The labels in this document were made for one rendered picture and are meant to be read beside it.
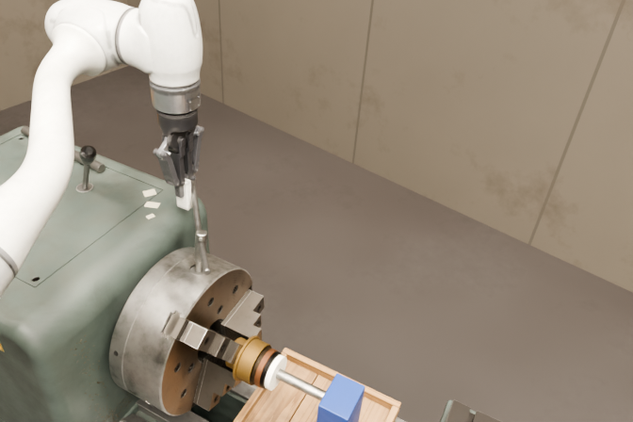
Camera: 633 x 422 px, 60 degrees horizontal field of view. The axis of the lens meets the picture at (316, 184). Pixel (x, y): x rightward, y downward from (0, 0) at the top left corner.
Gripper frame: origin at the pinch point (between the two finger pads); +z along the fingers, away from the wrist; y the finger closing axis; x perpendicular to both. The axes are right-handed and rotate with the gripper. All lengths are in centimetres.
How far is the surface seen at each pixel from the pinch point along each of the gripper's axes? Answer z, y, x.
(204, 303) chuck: 10.3, -15.0, -16.0
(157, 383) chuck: 18.9, -28.6, -15.3
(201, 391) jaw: 31.3, -19.4, -17.2
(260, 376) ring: 21.1, -16.6, -29.6
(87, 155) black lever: -8.7, -9.4, 15.5
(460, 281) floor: 127, 149, -48
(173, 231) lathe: 7.9, -3.6, 0.4
